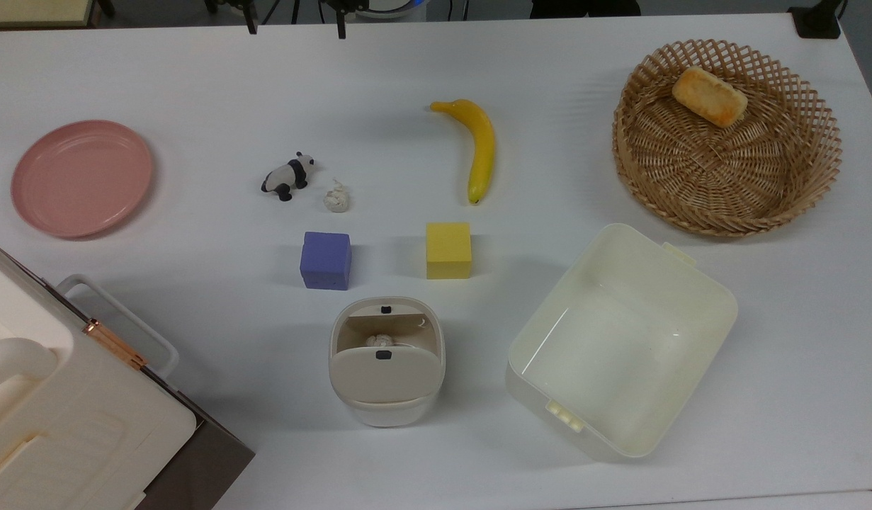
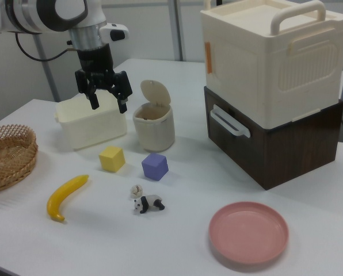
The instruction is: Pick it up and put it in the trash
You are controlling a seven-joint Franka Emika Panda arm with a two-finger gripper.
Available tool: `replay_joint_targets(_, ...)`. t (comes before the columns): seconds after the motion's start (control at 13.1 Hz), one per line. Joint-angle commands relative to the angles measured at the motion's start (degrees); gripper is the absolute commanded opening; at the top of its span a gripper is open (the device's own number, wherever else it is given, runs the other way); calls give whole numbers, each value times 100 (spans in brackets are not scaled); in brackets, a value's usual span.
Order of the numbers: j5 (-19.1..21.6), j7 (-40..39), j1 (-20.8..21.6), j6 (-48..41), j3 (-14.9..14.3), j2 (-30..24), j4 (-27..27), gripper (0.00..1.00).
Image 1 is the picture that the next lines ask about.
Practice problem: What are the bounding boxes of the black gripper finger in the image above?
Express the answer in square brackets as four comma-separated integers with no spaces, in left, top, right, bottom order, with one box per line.
[227,0,259,35]
[319,0,369,40]

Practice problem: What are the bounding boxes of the small white trash can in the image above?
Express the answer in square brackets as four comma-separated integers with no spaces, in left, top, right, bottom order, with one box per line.
[328,296,447,428]

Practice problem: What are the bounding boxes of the black tripod legs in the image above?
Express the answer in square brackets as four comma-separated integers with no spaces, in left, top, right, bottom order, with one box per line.
[262,0,302,25]

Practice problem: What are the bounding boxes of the black and white panda toy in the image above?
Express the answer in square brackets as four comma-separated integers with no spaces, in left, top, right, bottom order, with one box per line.
[261,152,316,203]

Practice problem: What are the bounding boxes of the yellow banana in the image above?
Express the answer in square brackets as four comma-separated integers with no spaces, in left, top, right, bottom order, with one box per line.
[429,99,496,205]

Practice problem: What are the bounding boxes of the beige wooden board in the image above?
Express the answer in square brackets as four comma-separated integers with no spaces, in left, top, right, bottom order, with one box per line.
[0,0,96,29]

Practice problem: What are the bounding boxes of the pink round plate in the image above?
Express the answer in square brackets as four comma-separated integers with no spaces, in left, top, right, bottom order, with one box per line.
[11,119,154,239]

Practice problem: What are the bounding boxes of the purple foam cube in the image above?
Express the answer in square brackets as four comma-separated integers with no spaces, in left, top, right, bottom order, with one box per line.
[299,231,353,291]

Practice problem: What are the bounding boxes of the yellow foam cube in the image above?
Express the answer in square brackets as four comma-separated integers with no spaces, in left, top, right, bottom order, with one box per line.
[426,222,473,281]

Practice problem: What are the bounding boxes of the copper metal clasp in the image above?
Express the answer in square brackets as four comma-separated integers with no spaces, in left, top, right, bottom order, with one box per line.
[81,319,147,370]

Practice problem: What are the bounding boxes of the golden bread loaf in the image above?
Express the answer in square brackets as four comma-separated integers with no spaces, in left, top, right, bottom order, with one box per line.
[672,66,749,129]

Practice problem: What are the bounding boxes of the woven wicker basket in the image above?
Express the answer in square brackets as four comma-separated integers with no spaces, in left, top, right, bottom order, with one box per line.
[612,39,843,238]

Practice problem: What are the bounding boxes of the large cream plastic bin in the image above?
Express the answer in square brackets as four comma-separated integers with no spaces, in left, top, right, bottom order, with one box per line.
[505,223,739,463]

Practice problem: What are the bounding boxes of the white box appliance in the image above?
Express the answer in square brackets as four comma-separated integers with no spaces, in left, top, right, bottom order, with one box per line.
[0,234,256,510]

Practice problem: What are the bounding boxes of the black table clamp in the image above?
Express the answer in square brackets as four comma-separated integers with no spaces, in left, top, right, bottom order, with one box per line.
[788,0,849,40]

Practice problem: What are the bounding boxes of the white loop handle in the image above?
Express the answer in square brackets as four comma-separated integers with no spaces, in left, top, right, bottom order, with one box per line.
[57,274,180,380]

